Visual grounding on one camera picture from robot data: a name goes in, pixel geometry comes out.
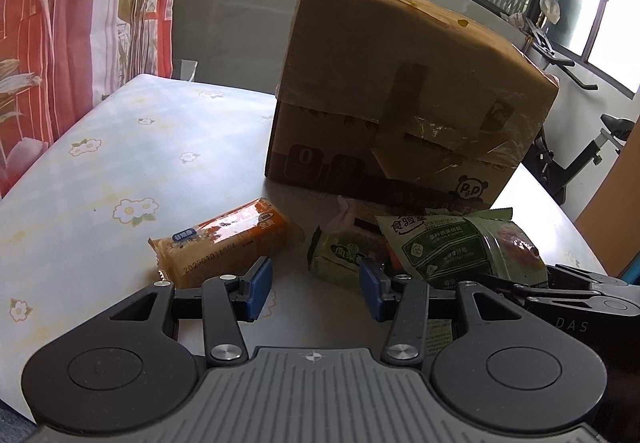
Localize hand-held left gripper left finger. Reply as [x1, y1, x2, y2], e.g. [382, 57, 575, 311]
[107, 255, 274, 367]

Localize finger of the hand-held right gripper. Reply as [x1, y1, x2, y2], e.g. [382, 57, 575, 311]
[546, 264, 640, 288]
[479, 273, 640, 310]

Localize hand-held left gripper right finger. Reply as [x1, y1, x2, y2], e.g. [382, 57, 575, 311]
[359, 257, 528, 367]

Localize small green snack packet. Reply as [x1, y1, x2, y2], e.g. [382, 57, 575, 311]
[306, 196, 397, 294]

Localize orange snack packet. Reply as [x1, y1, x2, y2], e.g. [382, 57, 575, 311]
[148, 198, 305, 288]

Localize large green snack packet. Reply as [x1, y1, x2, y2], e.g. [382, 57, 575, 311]
[375, 207, 549, 290]

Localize brown cardboard box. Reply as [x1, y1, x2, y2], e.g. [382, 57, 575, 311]
[264, 0, 560, 213]

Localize wooden board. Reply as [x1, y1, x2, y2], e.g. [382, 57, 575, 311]
[575, 127, 640, 285]

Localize black exercise bike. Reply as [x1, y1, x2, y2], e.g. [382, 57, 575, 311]
[520, 20, 635, 205]

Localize white plastic container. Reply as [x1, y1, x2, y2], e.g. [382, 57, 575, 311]
[172, 58, 199, 85]

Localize white crumpled cloth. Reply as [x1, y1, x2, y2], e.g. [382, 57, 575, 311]
[502, 13, 532, 33]

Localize white bulb-shaped object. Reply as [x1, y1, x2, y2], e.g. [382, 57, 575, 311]
[539, 0, 562, 25]

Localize red printed curtain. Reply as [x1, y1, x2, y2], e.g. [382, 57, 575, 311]
[0, 0, 190, 198]

